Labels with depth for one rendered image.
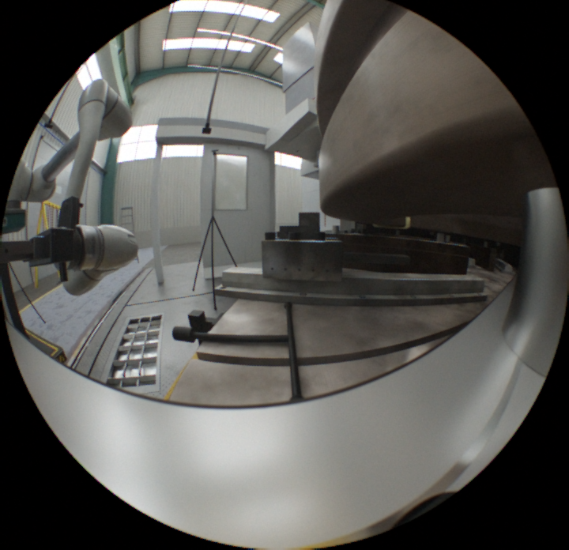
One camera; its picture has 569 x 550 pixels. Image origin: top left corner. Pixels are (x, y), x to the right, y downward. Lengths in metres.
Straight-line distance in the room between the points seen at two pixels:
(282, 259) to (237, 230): 2.13
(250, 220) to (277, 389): 2.83
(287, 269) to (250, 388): 0.65
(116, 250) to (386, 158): 0.54
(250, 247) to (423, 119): 3.02
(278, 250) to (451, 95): 0.92
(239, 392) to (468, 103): 0.70
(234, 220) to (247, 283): 1.98
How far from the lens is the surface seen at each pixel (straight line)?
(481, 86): 0.26
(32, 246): 0.34
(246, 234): 3.08
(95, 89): 0.77
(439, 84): 0.29
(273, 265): 0.97
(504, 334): 0.16
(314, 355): 0.66
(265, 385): 0.56
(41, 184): 1.17
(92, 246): 0.40
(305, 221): 1.04
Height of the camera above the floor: 0.74
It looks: 12 degrees down
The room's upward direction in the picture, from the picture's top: 1 degrees counter-clockwise
